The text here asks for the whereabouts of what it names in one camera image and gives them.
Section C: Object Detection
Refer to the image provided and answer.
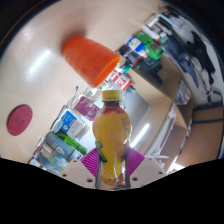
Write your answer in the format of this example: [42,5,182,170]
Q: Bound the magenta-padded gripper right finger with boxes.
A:
[123,147,168,188]

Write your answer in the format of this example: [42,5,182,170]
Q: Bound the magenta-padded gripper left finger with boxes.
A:
[60,147,101,190]

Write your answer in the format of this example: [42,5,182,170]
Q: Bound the yellow-labelled drink bottle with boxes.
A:
[92,89,133,187]

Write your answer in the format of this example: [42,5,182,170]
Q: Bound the dark green glass bottle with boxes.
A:
[54,131,88,155]

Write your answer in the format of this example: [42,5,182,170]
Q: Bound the under-shelf light strip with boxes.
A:
[130,123,150,149]

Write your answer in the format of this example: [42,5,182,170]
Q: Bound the grey shaker bottle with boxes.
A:
[39,130,83,163]

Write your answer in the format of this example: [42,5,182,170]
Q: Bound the blue and white carton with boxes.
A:
[53,109,87,141]

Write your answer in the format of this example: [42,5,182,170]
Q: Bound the pink packet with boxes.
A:
[73,95,101,122]

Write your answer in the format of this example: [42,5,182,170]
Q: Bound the flat round red coaster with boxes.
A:
[6,104,34,137]

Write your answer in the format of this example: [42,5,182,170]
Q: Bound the red and white canister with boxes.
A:
[109,68,134,92]

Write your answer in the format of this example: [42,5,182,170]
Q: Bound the orange plastic cup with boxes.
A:
[61,35,123,89]

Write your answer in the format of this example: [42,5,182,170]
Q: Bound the green plastic container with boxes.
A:
[146,41,165,61]

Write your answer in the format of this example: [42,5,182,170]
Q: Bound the white bottle with blue label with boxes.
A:
[125,34,144,50]

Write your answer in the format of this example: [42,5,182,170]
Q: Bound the hanging dark clothes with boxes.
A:
[176,19,216,91]

